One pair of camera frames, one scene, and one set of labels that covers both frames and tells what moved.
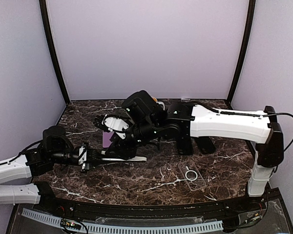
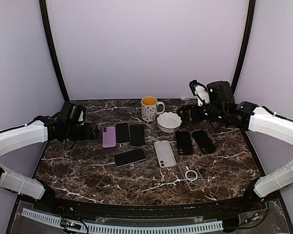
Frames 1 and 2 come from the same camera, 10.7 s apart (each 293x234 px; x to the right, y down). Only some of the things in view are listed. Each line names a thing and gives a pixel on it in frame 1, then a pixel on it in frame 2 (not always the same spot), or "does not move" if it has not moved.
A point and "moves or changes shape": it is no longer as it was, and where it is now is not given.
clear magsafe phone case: (192, 175) does not move
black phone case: (205, 145) does not move
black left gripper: (91, 153) -> (87, 135)
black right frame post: (251, 13) does not move
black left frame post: (43, 5) does not move
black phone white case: (136, 158) moves or changes shape
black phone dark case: (106, 142) does not move
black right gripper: (122, 151) -> (196, 118)
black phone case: (184, 145) does not move
